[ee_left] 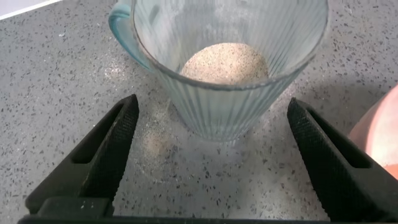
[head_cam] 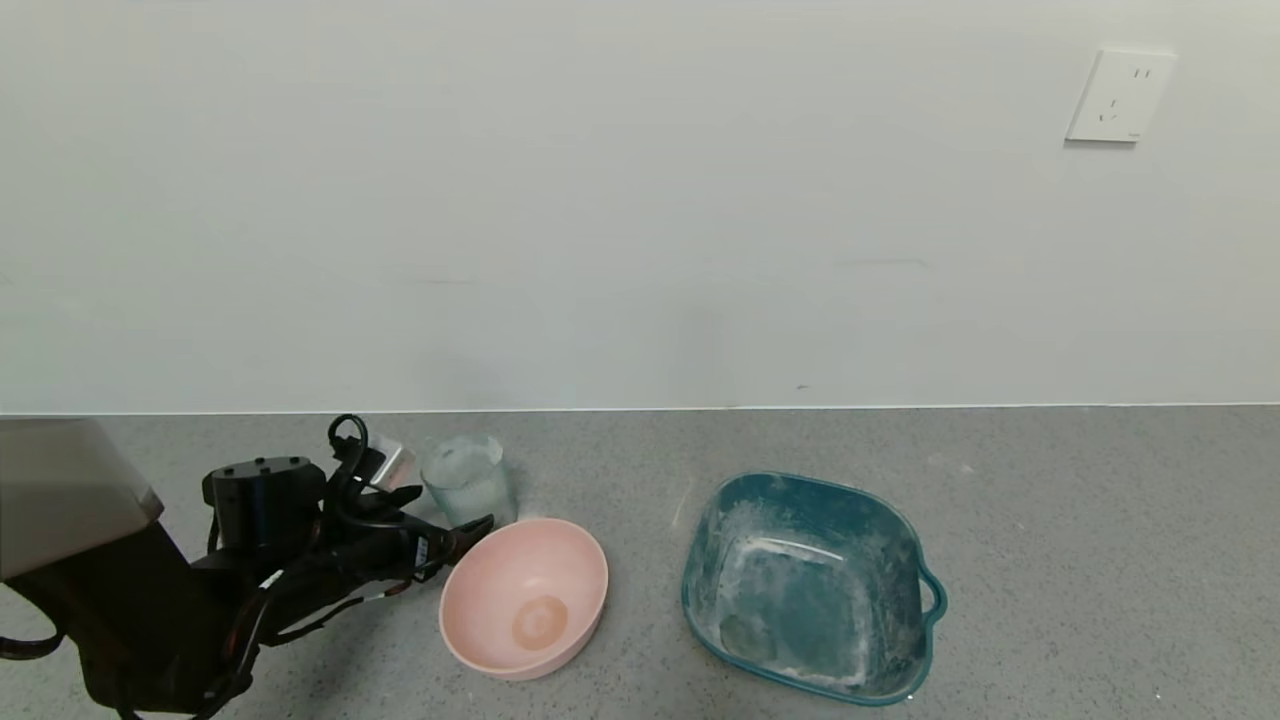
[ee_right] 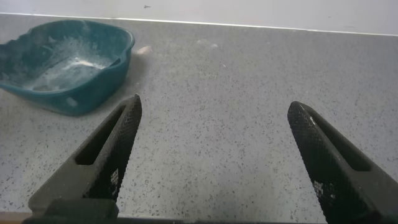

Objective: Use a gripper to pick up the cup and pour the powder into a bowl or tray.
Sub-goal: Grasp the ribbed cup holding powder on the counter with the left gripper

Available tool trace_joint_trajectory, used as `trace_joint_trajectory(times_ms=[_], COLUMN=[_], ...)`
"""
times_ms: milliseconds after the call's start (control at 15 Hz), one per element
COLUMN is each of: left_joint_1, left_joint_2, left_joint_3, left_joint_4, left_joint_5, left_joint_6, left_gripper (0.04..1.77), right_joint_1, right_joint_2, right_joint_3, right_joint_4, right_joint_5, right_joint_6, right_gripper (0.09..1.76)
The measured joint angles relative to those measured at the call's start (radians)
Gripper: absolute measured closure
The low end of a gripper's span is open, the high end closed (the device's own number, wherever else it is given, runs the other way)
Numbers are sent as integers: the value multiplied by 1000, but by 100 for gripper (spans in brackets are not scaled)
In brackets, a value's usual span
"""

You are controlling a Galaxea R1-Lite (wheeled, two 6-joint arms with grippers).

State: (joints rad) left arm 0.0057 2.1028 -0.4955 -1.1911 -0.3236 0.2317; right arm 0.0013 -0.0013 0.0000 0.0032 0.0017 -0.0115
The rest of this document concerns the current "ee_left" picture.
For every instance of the beige speckled powder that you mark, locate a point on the beige speckled powder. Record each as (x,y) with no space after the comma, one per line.
(225,63)

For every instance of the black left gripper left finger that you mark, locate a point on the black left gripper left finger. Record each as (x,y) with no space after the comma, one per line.
(99,158)

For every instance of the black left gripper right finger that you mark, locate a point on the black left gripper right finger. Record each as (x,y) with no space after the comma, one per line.
(335,171)

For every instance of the pink plastic bowl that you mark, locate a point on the pink plastic bowl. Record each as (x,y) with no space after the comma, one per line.
(381,137)

